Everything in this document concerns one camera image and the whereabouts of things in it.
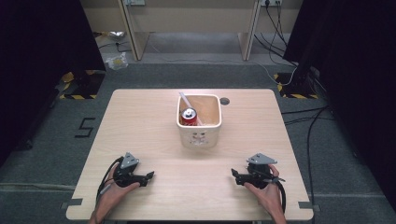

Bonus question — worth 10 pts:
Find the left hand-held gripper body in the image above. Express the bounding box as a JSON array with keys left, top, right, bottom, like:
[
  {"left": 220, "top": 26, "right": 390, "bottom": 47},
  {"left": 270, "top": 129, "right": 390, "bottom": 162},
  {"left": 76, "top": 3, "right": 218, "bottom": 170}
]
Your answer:
[{"left": 112, "top": 152, "right": 148, "bottom": 189}]

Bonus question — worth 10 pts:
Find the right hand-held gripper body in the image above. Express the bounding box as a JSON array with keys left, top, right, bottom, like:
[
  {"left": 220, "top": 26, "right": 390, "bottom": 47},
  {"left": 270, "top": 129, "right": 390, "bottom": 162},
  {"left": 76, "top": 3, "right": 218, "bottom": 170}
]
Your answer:
[{"left": 246, "top": 152, "right": 278, "bottom": 189}]

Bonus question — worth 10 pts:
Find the cream square bin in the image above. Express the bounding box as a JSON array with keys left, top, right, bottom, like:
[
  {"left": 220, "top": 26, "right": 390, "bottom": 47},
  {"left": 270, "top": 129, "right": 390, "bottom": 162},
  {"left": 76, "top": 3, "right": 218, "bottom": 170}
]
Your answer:
[{"left": 176, "top": 93, "right": 223, "bottom": 149}]

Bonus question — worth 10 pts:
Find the red drink can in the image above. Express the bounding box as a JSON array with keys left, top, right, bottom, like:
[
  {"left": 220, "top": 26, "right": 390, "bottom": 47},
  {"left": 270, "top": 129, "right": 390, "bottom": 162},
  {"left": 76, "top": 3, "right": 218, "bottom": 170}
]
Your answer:
[{"left": 180, "top": 106, "right": 199, "bottom": 127}]

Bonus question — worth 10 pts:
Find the white straw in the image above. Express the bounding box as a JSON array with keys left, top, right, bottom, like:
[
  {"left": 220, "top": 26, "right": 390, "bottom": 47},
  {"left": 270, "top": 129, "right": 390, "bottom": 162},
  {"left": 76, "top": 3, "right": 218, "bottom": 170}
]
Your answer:
[{"left": 177, "top": 91, "right": 204, "bottom": 127}]

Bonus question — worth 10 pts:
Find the person's right hand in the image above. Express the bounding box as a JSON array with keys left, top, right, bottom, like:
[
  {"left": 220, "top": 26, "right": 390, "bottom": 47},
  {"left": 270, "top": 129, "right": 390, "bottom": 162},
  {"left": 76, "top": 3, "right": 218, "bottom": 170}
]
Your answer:
[{"left": 243, "top": 163, "right": 284, "bottom": 217}]

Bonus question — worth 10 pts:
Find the person's left hand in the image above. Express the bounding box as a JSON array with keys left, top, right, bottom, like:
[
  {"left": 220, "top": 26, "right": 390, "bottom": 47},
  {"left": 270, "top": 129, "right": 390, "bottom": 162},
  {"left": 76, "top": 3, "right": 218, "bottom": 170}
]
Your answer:
[{"left": 94, "top": 164, "right": 141, "bottom": 216}]

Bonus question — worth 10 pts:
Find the grey tape piece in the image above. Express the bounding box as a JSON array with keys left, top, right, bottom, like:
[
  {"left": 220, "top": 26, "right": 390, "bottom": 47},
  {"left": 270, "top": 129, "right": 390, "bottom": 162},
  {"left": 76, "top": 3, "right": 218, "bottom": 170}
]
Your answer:
[
  {"left": 60, "top": 198, "right": 84, "bottom": 210},
  {"left": 298, "top": 201, "right": 321, "bottom": 213}
]

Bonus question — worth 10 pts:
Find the hazard striped stand base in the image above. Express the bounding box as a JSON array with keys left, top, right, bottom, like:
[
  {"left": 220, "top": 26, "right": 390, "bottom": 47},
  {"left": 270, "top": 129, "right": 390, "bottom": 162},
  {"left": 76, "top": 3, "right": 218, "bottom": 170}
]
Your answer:
[
  {"left": 274, "top": 72, "right": 320, "bottom": 100},
  {"left": 59, "top": 69, "right": 106, "bottom": 101}
]

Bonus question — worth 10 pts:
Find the clear plastic bag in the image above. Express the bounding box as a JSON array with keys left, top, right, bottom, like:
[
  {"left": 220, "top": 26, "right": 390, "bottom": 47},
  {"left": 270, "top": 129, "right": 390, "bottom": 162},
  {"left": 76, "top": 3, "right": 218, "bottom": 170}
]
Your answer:
[{"left": 105, "top": 51, "right": 129, "bottom": 71}]

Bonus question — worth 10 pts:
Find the silver foil bag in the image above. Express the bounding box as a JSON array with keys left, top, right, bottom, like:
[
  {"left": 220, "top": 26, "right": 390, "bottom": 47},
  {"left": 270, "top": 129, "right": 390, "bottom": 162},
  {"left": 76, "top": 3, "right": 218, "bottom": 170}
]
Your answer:
[{"left": 106, "top": 30, "right": 126, "bottom": 42}]

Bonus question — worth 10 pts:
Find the black curtain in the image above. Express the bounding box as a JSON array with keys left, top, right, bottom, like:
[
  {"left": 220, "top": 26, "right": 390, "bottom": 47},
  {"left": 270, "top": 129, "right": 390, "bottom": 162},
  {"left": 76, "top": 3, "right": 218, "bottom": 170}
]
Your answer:
[
  {"left": 0, "top": 0, "right": 106, "bottom": 166},
  {"left": 283, "top": 0, "right": 396, "bottom": 214}
]

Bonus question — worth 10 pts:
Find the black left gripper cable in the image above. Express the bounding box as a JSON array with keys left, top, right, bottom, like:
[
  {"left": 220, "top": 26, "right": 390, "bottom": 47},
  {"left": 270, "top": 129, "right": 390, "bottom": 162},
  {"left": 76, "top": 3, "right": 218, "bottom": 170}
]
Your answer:
[{"left": 96, "top": 156, "right": 125, "bottom": 203}]

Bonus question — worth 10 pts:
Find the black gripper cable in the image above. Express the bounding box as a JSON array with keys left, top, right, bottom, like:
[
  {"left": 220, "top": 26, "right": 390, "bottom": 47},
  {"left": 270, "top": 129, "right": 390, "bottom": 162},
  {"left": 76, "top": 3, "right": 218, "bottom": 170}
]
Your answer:
[
  {"left": 96, "top": 156, "right": 125, "bottom": 203},
  {"left": 268, "top": 175, "right": 287, "bottom": 215}
]

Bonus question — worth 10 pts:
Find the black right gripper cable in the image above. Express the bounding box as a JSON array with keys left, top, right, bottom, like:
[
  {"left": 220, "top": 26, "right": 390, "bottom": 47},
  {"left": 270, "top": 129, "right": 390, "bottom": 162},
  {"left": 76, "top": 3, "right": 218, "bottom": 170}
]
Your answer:
[{"left": 268, "top": 175, "right": 287, "bottom": 215}]

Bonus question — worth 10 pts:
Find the thin black floor cable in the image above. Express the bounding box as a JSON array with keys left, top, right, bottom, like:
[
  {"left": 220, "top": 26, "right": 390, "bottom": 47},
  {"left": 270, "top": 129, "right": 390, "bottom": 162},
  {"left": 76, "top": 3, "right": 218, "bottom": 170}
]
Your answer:
[{"left": 98, "top": 40, "right": 134, "bottom": 53}]

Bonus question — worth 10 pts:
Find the black cable bundle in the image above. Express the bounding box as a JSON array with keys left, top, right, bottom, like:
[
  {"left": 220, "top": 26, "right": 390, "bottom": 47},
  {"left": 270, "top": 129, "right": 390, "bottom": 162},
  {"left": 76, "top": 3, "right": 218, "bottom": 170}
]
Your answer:
[{"left": 253, "top": 2, "right": 300, "bottom": 68}]

